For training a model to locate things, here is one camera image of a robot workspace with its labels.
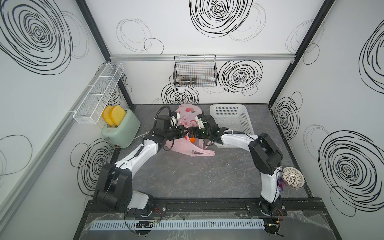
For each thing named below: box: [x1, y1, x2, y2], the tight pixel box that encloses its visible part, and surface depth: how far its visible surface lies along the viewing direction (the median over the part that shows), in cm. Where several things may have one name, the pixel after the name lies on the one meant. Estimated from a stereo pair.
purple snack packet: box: [278, 176, 286, 192], surface depth 80 cm
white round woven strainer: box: [282, 166, 305, 189], surface depth 84 cm
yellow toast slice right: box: [111, 105, 126, 127], surface depth 91 cm
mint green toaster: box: [101, 108, 141, 149], surface depth 90 cm
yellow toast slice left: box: [102, 105, 114, 127], surface depth 89 cm
